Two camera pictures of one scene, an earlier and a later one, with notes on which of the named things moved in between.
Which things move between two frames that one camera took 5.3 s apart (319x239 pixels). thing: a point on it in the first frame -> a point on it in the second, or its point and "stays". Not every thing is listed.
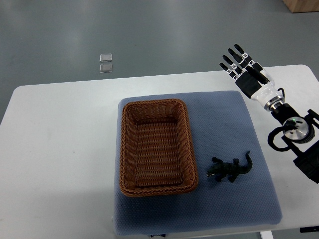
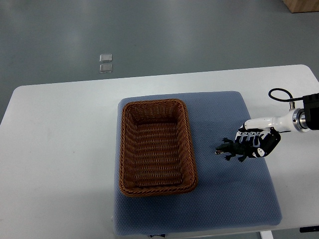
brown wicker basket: x=157 y=154 stays
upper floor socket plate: x=104 y=58 stays
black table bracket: x=309 y=229 stays
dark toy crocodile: x=221 y=169 -> x=244 y=149
